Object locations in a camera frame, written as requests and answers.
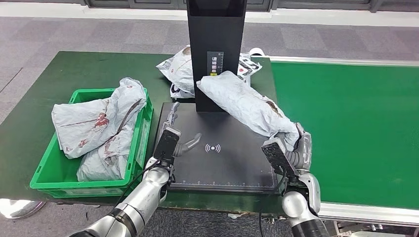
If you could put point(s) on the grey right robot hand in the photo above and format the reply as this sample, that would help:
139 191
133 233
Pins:
304 153

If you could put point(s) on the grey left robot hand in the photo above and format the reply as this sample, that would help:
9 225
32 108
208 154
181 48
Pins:
190 144

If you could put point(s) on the grey parcel bag red print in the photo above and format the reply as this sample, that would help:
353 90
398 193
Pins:
98 166
98 121
245 101

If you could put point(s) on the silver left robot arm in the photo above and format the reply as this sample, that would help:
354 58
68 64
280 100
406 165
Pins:
144 202

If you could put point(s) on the green conveyor belt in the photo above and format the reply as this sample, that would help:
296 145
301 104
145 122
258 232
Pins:
343 130

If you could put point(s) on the black inbound scanning machine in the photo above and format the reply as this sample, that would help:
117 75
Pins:
216 32

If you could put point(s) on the white bag with red print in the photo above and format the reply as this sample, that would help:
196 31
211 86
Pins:
181 93

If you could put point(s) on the white bag with black print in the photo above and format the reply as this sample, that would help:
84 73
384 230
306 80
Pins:
178 70

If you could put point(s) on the label strip with yellow patch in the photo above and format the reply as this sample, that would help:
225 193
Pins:
215 62

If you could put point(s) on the white tape roll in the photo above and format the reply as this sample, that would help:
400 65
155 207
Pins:
257 51

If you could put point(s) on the green plastic crate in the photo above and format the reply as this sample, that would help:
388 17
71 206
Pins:
42 176

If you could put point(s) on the chrome round stand base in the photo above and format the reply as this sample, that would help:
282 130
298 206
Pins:
19 207

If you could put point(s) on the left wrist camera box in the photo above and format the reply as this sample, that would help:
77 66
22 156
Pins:
167 145

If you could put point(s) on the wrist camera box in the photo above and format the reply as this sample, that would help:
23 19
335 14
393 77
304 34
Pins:
167 145
278 157

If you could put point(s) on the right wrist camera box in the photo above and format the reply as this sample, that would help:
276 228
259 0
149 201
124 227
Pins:
278 157

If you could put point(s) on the aluminium conveyor frame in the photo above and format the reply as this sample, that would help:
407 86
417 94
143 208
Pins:
360 212

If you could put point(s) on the grey window frame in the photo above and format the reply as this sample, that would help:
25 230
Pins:
131 3

